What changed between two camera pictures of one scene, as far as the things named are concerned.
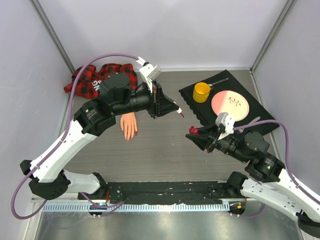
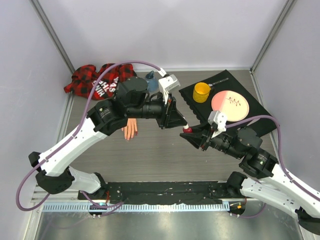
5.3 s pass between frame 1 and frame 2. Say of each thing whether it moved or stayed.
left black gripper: moved
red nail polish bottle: moved
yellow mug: stayed
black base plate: stayed
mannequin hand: stayed
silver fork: stayed
